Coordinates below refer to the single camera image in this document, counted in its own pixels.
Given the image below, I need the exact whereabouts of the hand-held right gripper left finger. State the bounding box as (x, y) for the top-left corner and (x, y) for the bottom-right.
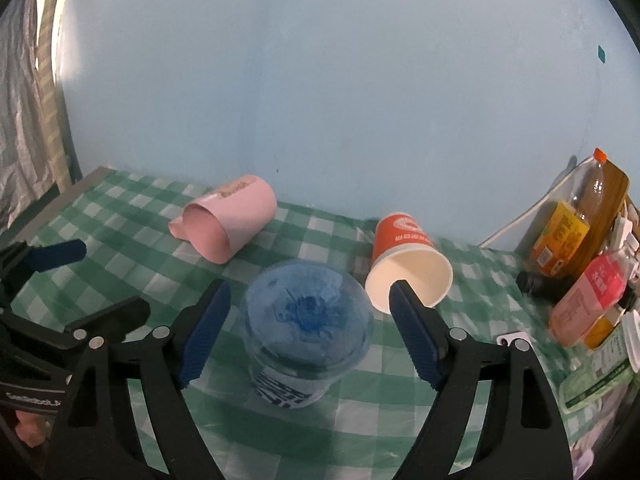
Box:
(47, 279), (232, 480)

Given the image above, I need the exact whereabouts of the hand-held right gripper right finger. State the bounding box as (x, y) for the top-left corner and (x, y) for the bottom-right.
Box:
(389, 280), (573, 480)

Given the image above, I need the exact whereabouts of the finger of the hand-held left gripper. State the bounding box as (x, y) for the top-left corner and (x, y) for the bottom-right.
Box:
(0, 238), (87, 301)
(50, 296), (152, 348)

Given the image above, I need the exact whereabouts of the clear plastic cup blue print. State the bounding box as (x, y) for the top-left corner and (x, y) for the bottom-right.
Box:
(241, 260), (375, 409)

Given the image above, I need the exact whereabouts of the orange paper cup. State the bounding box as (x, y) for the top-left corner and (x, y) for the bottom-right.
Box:
(364, 211), (454, 315)

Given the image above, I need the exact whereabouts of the pink plastic cup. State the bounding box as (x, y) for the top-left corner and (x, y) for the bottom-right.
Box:
(168, 174), (278, 264)

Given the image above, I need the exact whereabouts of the person's left hand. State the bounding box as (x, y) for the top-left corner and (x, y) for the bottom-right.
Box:
(14, 409), (47, 448)

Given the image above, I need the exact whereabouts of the green checkered tablecloth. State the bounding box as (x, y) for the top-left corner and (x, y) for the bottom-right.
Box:
(10, 167), (631, 480)

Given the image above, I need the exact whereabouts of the grey curtain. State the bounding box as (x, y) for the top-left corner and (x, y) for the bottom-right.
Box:
(0, 0), (76, 231)

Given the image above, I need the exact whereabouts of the pink drink bottle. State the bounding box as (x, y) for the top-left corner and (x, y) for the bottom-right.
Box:
(547, 252), (628, 347)

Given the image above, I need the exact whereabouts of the tea bottle orange cap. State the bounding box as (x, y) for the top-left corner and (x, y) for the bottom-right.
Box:
(530, 148), (608, 278)

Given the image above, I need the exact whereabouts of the green wipes packet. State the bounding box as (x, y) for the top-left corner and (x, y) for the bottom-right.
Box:
(557, 355), (636, 413)

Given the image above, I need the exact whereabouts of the wooden board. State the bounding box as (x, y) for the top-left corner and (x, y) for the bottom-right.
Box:
(597, 160), (631, 241)

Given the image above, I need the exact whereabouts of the white cable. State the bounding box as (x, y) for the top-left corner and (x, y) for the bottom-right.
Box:
(479, 157), (581, 249)

